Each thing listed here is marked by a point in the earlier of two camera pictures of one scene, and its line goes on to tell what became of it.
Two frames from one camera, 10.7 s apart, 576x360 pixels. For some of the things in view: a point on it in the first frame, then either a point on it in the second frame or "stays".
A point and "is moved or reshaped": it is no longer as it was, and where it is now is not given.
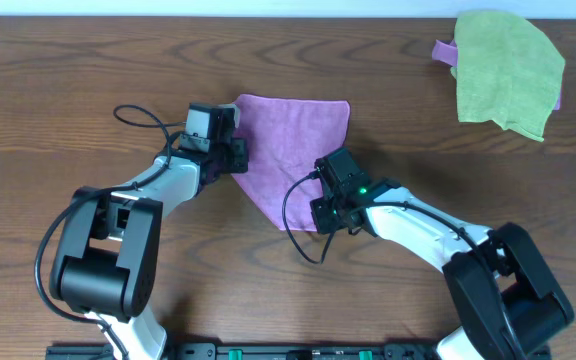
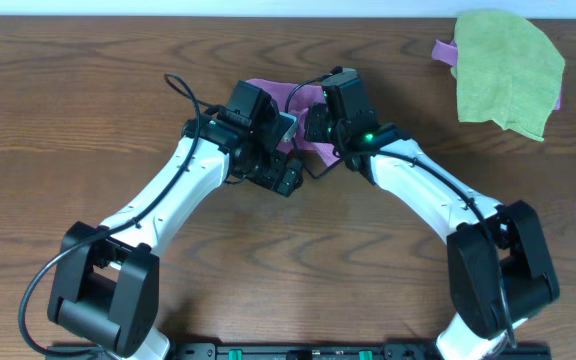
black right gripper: (323, 223) to (316, 114)
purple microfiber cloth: (286, 136) is moved or reshaped
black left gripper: (241, 155) to (286, 184)
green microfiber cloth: (508, 72) stays
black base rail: (259, 351) stays
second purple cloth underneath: (446, 53) stays
